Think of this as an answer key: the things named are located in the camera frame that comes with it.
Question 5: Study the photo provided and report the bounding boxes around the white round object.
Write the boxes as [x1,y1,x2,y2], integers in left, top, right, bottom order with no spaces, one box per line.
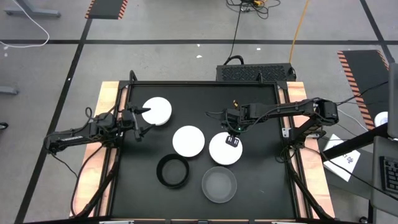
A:
[374,111,389,128]

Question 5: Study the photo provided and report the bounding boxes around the grey desk foot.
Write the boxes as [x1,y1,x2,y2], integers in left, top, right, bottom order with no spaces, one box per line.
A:
[4,0,62,19]
[0,86,19,96]

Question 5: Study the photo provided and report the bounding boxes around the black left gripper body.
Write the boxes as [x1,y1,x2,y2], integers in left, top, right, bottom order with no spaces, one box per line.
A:
[119,104,141,142]

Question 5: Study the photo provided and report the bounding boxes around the grey bowl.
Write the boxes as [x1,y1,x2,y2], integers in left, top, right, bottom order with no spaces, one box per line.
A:
[201,166,238,204]

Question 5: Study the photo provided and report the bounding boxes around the black bowl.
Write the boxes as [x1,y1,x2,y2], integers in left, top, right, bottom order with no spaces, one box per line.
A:
[155,153,190,189]

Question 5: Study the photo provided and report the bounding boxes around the white floor cable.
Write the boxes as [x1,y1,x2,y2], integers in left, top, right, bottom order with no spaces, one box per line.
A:
[0,0,50,49]

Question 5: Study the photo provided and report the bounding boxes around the black desk beam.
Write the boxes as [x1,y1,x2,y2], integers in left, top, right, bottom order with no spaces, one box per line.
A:
[322,123,389,161]

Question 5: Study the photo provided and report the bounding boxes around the black power cable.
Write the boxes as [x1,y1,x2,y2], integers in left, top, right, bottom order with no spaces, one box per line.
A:
[223,7,245,66]

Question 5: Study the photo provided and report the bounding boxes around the white bowl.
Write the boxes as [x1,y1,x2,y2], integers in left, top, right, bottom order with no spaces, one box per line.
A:
[208,131,244,166]
[172,125,206,158]
[141,96,173,126]

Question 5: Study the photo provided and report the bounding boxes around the grey desk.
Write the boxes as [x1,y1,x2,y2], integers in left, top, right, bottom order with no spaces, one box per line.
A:
[369,136,398,224]

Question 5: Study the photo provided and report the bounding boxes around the black keyboard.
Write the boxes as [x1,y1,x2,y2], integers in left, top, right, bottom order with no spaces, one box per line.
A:
[379,155,398,195]

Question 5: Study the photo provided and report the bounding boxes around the grey monitor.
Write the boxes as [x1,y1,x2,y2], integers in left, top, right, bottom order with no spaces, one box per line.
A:
[387,62,398,139]

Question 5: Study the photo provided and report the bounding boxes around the black cable tangle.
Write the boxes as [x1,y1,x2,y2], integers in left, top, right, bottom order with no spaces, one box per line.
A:
[226,0,281,20]

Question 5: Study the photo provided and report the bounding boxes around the white paper sheet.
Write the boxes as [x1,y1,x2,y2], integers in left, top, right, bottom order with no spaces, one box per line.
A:
[323,133,361,183]

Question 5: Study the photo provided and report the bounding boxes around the yellow floor cable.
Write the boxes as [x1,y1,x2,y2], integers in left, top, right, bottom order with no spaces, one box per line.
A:
[288,0,310,65]

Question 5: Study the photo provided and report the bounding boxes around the black computer case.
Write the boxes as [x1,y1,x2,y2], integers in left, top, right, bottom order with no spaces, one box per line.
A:
[216,63,297,82]

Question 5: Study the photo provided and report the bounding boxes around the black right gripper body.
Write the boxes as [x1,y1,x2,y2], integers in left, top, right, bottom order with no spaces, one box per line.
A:
[222,104,249,138]

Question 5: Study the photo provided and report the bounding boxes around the black mat orange-striped edges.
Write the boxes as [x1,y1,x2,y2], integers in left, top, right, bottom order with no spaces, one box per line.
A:
[337,49,391,130]
[85,0,129,21]

